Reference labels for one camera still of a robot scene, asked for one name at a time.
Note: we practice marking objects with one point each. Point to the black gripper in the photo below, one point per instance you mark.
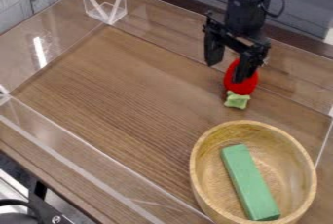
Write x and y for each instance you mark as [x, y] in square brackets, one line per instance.
[251, 47]

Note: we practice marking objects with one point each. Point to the green rectangular block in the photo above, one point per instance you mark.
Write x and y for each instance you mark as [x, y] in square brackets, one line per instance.
[252, 189]

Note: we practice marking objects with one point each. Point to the clear acrylic enclosure wall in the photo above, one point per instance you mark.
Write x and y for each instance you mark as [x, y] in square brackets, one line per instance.
[104, 188]

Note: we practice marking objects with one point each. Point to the clear acrylic corner bracket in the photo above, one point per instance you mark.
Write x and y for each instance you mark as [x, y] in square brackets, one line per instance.
[106, 12]

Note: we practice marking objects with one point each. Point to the wooden oval bowl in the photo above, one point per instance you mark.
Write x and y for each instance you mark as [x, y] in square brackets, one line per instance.
[284, 163]

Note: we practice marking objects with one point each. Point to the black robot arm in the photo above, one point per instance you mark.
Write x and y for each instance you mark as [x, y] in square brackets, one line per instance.
[240, 33]

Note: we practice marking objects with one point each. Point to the red plush strawberry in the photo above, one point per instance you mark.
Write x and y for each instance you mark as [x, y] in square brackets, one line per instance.
[239, 92]

